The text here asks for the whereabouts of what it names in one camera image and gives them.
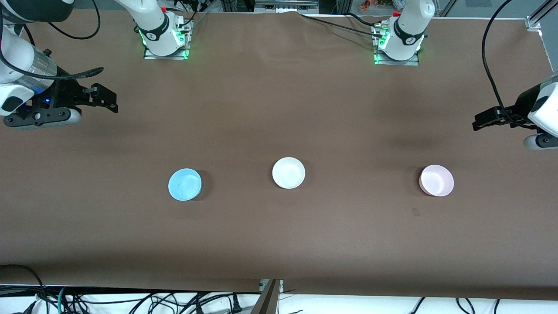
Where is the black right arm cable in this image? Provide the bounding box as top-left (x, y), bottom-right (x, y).
top-left (0, 0), bottom-right (105, 81)

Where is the pink bowl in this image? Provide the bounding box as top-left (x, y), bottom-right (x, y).
top-left (419, 164), bottom-right (455, 197)

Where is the blue bowl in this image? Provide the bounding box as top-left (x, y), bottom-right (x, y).
top-left (168, 168), bottom-right (202, 201)

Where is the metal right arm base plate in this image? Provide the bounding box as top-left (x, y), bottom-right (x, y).
top-left (143, 20), bottom-right (194, 61)

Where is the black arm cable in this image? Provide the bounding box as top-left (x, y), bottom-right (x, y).
top-left (481, 0), bottom-right (538, 130)
top-left (0, 0), bottom-right (105, 81)

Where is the brown table cover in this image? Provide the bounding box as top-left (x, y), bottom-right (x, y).
top-left (0, 11), bottom-right (558, 301)

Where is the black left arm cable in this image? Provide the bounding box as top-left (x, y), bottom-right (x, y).
top-left (481, 0), bottom-right (538, 130)

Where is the black cable on table cover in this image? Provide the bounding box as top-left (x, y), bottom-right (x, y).
top-left (299, 13), bottom-right (386, 38)

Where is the thick black floor cable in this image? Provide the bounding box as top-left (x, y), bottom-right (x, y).
top-left (0, 264), bottom-right (48, 314)

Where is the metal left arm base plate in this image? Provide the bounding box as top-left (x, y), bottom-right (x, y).
top-left (373, 22), bottom-right (420, 66)

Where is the grey metal rack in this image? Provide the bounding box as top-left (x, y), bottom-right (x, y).
top-left (255, 0), bottom-right (320, 14)

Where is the white bowl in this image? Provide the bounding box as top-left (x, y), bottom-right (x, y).
top-left (272, 157), bottom-right (306, 190)

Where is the aluminium frame profile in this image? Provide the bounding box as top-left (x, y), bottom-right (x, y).
top-left (525, 0), bottom-right (558, 31)

